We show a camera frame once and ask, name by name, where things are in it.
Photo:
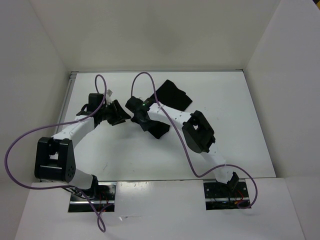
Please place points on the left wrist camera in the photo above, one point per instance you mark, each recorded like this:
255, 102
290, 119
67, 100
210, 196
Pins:
94, 100

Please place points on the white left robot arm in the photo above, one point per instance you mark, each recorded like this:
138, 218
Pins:
55, 157

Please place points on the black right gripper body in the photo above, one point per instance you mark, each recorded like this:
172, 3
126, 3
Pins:
145, 124

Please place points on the black skirt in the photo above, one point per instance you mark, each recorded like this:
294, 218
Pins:
170, 95

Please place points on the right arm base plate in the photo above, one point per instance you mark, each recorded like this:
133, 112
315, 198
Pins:
219, 197

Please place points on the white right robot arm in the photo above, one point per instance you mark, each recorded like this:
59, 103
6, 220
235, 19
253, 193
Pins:
194, 132

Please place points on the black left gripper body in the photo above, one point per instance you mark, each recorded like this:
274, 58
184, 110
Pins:
108, 112

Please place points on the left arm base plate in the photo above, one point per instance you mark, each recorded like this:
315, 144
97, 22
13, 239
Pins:
103, 200

